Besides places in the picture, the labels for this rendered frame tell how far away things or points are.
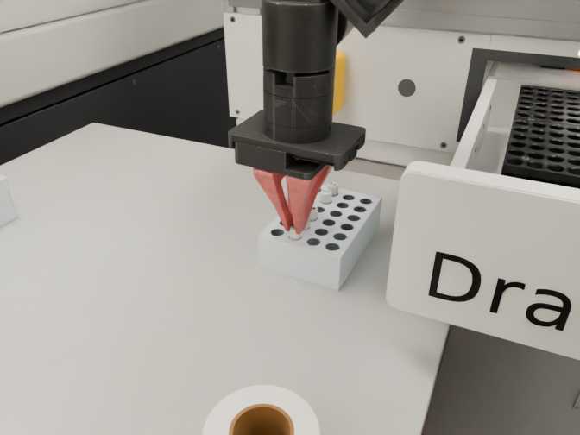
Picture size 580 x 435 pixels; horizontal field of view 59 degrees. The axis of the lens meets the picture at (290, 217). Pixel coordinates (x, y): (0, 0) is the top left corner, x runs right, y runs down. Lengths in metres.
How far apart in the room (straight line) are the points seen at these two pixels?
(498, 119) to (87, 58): 0.70
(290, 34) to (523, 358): 0.63
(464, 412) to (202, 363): 0.62
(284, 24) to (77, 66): 0.66
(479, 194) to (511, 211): 0.02
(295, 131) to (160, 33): 0.80
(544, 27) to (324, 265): 0.34
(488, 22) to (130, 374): 0.50
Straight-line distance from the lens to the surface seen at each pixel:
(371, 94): 0.68
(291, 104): 0.40
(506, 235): 0.33
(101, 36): 1.05
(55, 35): 0.97
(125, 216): 0.62
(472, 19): 0.64
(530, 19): 0.64
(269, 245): 0.49
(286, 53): 0.39
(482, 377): 0.91
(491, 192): 0.32
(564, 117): 0.54
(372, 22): 0.38
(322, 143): 0.41
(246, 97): 0.76
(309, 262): 0.48
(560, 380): 0.89
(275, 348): 0.43
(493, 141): 0.64
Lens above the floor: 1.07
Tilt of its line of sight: 31 degrees down
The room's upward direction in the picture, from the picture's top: straight up
